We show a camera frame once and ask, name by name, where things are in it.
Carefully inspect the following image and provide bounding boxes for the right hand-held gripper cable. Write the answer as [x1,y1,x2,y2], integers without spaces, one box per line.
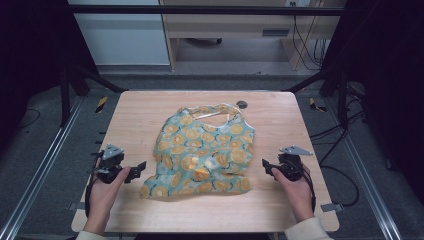
[301,131,361,214]

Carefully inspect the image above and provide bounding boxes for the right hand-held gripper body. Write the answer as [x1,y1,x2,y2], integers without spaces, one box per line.
[275,144,314,183]

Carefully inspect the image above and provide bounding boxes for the person's left hand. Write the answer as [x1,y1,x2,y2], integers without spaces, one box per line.
[83,166,132,224]

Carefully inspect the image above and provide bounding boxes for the black metal stand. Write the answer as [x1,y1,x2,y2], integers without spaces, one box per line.
[283,65,351,130]
[59,63,130,128]

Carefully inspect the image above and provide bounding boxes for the light wooden desk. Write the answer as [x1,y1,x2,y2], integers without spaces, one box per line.
[159,0,348,72]

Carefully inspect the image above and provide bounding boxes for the black horizontal frame bar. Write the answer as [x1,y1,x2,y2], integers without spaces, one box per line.
[68,4,346,17]

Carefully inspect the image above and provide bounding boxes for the aluminium floor rail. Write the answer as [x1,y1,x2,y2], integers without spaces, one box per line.
[0,96,85,240]
[324,97,403,240]

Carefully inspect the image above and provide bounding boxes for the person's right hand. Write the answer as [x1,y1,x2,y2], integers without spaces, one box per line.
[270,165,316,224]

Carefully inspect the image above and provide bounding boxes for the thin black floor cable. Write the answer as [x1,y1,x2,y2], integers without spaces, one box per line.
[12,107,42,130]

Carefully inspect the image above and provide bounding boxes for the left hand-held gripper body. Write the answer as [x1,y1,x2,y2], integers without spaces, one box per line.
[90,143,134,185]

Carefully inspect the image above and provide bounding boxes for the white cabinet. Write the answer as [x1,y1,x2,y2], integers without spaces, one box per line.
[67,0,171,66]

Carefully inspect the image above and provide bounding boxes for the teal orange-print cloth bag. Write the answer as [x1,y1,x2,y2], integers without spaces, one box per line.
[139,102,257,202]

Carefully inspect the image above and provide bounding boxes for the left hand-held gripper cable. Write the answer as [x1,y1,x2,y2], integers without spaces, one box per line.
[84,155,103,219]

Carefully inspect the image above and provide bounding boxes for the hand-held gripper cable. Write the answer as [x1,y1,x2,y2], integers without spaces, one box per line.
[301,131,361,214]
[84,155,103,219]

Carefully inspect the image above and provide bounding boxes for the black hanging cables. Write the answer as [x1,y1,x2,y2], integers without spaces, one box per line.
[291,1,331,72]

